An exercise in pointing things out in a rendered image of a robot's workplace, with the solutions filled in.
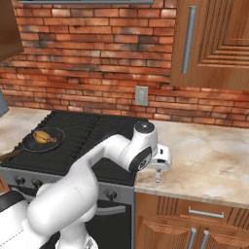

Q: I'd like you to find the wooden base cupboard door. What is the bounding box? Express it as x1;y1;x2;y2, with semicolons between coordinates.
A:
196;223;249;249
134;214;199;249

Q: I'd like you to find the long grey cupboard handle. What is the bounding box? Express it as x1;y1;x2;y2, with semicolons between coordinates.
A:
180;5;198;75

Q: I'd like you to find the grey extractor hood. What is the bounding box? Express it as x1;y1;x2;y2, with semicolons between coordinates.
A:
18;0;156;6

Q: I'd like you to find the black oven door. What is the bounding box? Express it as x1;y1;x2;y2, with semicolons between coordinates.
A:
85;199;134;249

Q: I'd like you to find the black stove knob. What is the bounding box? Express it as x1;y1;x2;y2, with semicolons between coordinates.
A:
14;175;26;187
31;178;44;191
105;189;119;202

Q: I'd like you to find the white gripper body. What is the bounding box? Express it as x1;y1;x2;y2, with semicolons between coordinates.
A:
149;144;172;172

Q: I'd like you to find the grey drawer handle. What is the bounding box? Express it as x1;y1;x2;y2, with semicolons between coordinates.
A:
188;206;226;220

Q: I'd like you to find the yellow cooked chicken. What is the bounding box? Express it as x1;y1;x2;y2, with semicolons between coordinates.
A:
32;129;58;145

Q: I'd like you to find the grey wall socket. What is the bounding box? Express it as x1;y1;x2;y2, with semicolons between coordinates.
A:
134;85;150;107

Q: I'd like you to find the black frying pan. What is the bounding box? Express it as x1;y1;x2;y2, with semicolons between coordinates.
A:
0;126;66;162

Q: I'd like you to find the short grey cupboard handle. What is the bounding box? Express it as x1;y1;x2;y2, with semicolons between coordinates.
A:
198;230;210;249
187;227;197;249

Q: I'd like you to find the wooden drawer front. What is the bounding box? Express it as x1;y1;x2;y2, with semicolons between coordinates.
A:
135;192;249;229

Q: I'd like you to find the black hob stove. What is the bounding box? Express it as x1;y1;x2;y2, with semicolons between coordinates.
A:
0;110;154;249

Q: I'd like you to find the dark wooden wall cupboard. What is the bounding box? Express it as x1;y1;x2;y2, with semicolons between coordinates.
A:
0;0;25;63

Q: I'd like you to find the grey appliance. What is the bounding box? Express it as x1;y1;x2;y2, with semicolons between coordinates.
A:
0;89;11;119

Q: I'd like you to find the wooden wall cupboard door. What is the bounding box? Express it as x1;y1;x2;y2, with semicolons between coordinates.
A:
169;0;249;92

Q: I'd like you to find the grey oven door handle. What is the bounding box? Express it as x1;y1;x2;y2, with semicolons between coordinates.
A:
95;205;126;217

